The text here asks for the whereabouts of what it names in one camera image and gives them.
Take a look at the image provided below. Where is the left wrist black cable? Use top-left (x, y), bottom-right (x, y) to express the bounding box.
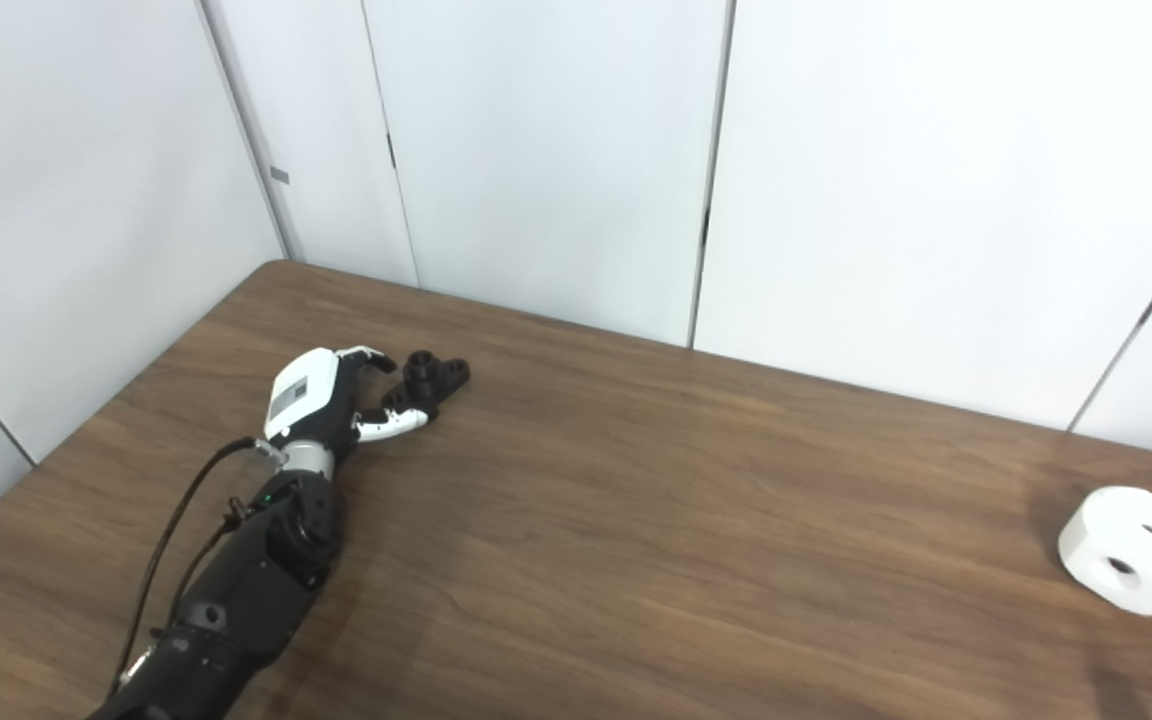
top-left (106, 437), bottom-right (287, 701)

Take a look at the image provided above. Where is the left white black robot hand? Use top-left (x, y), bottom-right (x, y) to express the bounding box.
top-left (263, 345), bottom-right (432, 456)

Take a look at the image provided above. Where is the black flanged holder part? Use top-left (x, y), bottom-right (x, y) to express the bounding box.
top-left (381, 350), bottom-right (471, 421)

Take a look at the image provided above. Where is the round white plastic piece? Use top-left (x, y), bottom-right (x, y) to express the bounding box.
top-left (1058, 486), bottom-right (1152, 617)

